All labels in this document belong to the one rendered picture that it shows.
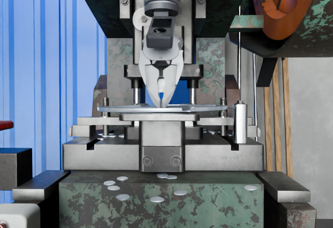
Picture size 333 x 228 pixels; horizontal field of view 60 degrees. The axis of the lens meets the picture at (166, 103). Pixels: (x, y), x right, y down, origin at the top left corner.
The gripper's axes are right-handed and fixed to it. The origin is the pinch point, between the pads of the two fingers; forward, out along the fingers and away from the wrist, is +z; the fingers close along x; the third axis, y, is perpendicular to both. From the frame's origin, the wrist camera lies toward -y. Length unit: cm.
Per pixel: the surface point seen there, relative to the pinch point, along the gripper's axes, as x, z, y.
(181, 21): -4.4, -19.7, 11.7
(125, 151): 8.1, 10.8, 5.5
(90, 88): 52, -8, 132
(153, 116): 1.0, 2.0, -9.6
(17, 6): 100, -63, 132
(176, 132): -3.1, 6.1, 2.4
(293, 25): -33.1, -19.6, 15.9
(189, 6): -6.3, -23.4, 11.7
